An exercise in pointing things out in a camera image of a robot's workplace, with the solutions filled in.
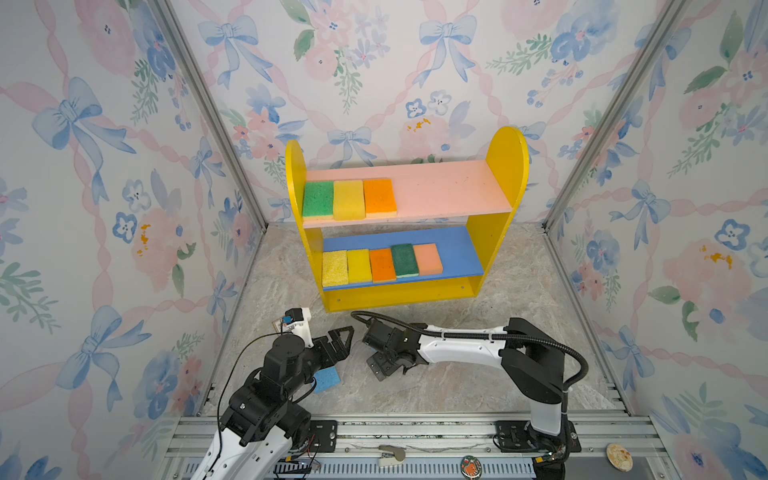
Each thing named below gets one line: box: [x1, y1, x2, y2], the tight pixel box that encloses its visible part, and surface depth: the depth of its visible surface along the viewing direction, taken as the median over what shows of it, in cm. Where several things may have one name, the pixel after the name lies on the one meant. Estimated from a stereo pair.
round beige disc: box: [606, 443, 634, 473], surface depth 73 cm
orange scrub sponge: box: [370, 248, 397, 283], surface depth 90 cm
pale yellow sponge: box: [364, 179, 398, 218], surface depth 69 cm
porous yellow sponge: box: [322, 250, 349, 287], surface depth 90 cm
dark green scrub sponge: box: [391, 243, 419, 278], surface depth 92 cm
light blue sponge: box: [313, 366, 341, 394], surface depth 83 cm
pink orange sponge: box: [414, 243, 443, 276], surface depth 91 cm
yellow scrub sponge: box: [347, 249, 373, 284], surface depth 90 cm
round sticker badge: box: [460, 455, 482, 480], surface depth 71 cm
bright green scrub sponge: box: [302, 181, 334, 220], surface depth 69 cm
